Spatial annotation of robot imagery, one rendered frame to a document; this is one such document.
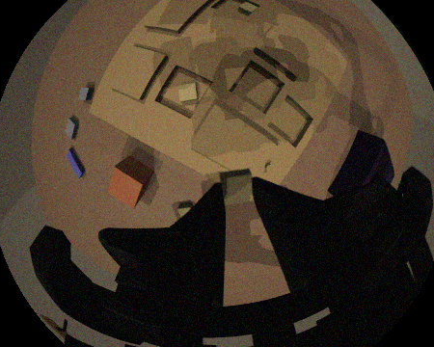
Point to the tan puzzle board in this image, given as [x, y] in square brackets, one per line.
[264, 82]

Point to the orange-brown cube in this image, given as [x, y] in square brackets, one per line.
[129, 181]

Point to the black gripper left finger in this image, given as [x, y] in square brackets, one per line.
[195, 243]

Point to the pale yellow square block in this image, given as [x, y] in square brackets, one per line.
[183, 209]
[237, 186]
[247, 8]
[188, 92]

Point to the blue rectangular block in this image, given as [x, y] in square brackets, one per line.
[75, 164]

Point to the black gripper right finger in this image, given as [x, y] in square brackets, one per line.
[299, 227]

